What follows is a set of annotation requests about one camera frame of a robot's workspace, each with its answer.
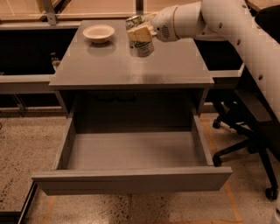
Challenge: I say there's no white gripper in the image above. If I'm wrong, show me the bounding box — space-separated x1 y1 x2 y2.
127 5 179 42

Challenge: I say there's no blue silver soda can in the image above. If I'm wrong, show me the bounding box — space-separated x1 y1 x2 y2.
126 15 144 30

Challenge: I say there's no black office chair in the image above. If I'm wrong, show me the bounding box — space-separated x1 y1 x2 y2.
205 0 280 200

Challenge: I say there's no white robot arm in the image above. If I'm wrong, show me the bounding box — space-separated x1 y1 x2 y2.
127 0 280 170

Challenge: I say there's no white paper bowl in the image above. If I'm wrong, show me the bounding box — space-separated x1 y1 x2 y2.
83 24 115 44

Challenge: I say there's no grey side shelf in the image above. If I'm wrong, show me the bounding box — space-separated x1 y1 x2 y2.
209 63 245 89
0 74 53 95

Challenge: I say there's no grey open top drawer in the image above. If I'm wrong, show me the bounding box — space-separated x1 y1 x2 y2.
31 115 232 195

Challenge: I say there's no grey cabinet counter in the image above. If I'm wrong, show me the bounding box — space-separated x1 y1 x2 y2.
48 18 214 117

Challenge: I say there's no left grey side shelf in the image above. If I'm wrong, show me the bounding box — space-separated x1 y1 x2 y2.
0 74 53 95

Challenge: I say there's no green white 7up can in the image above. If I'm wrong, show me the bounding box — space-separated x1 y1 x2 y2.
129 40 154 58

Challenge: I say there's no right grey side shelf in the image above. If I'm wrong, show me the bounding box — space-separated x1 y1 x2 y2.
209 63 245 89

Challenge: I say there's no small glass jar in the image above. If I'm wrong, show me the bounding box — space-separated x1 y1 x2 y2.
51 52 60 70

